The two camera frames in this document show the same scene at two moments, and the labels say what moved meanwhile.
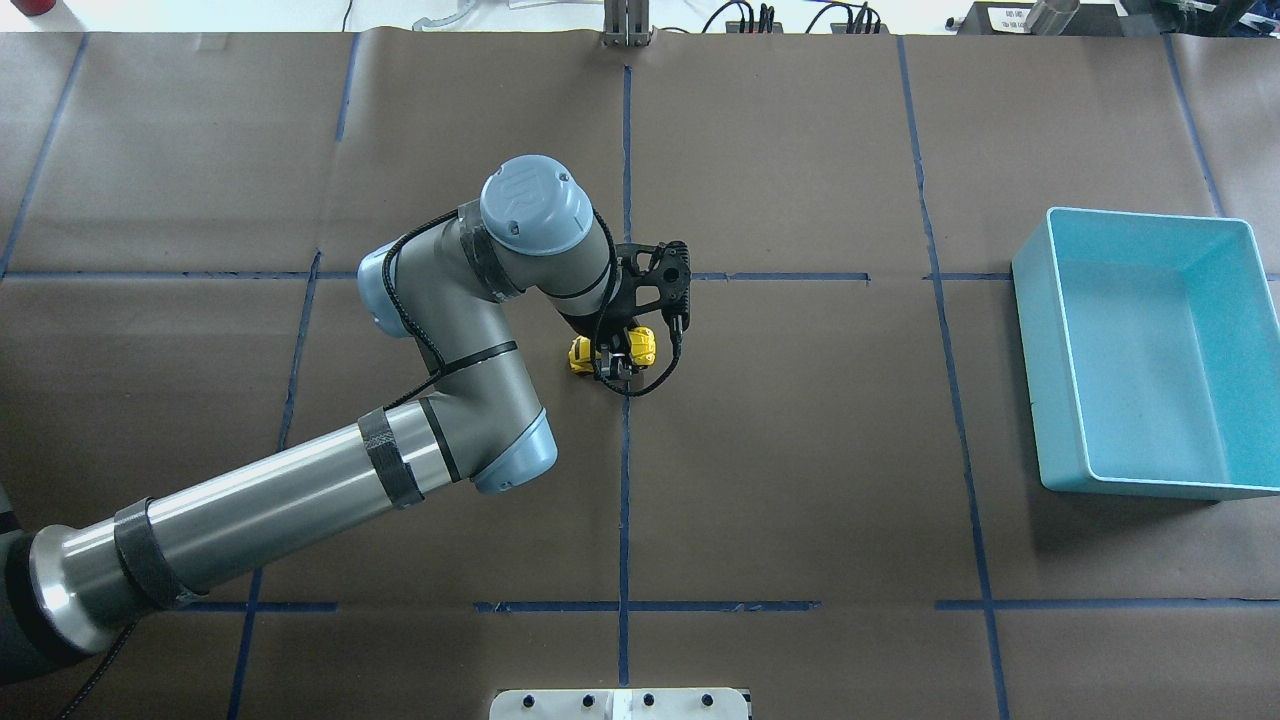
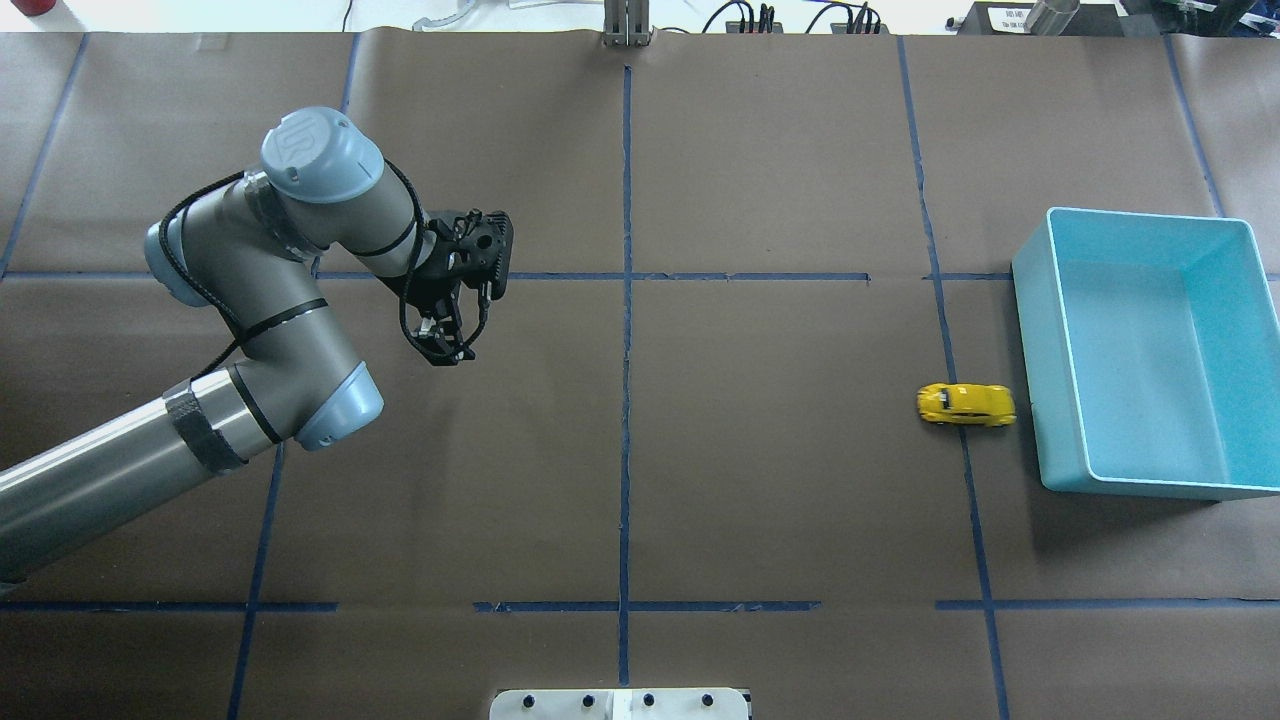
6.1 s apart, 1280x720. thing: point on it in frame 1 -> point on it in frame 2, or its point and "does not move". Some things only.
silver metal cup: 1051,17 does not move
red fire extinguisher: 33,8 does not move
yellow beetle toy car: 642,349 -> 967,404
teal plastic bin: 1151,351 does not move
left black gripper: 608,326 -> 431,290
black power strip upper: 735,27 does not move
